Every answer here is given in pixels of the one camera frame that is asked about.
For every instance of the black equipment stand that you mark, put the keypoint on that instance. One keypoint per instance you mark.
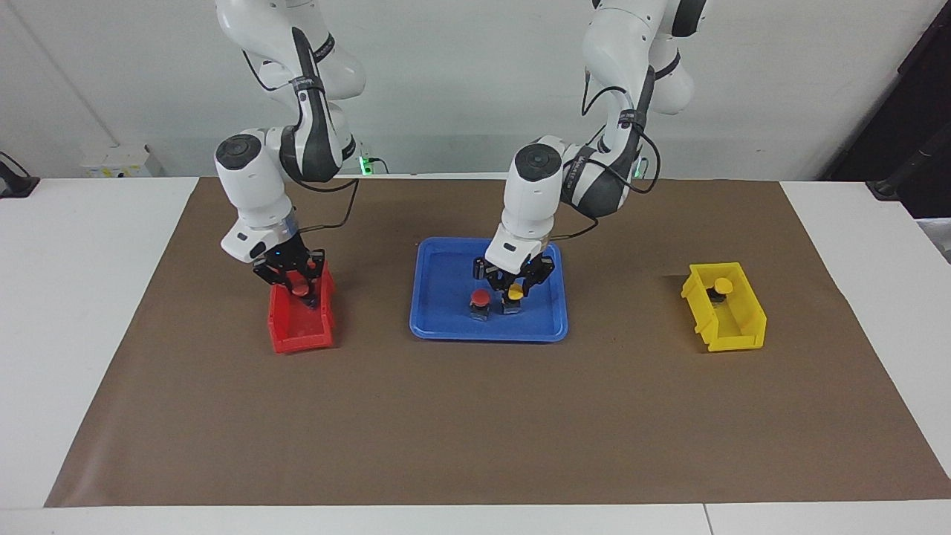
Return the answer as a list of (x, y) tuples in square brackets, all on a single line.
[(914, 111)]

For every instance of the black clamp mount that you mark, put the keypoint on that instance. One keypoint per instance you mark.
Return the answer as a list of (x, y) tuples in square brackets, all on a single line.
[(15, 186)]

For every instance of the red push button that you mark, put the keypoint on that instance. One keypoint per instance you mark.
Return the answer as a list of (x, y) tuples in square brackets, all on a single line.
[(481, 298), (299, 284)]

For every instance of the red plastic bin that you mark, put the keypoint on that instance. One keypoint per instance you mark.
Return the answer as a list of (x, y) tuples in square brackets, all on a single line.
[(304, 343)]

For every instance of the yellow push button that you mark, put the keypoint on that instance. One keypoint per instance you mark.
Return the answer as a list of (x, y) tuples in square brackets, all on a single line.
[(515, 293), (722, 283)]

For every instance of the brown table mat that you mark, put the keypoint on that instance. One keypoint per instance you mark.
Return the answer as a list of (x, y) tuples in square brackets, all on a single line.
[(475, 416)]

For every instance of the blue plastic tray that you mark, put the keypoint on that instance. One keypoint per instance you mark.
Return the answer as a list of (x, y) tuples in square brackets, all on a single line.
[(446, 312)]

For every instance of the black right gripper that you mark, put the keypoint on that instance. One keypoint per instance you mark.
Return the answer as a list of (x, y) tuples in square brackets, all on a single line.
[(278, 261)]

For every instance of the white wall socket box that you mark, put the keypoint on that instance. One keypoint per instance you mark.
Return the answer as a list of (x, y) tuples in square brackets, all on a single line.
[(115, 160)]

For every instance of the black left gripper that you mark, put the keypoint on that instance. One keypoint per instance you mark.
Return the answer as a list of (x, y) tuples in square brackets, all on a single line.
[(520, 273)]

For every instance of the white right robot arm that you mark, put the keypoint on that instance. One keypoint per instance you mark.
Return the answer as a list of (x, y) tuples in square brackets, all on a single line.
[(252, 186)]

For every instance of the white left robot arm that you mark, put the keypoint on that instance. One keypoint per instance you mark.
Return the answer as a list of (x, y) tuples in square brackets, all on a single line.
[(531, 200)]

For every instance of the grey metal object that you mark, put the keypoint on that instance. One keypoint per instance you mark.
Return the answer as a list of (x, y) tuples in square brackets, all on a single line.
[(940, 238)]

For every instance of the yellow plastic bin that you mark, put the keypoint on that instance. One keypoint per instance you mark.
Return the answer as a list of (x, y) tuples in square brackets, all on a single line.
[(735, 343)]

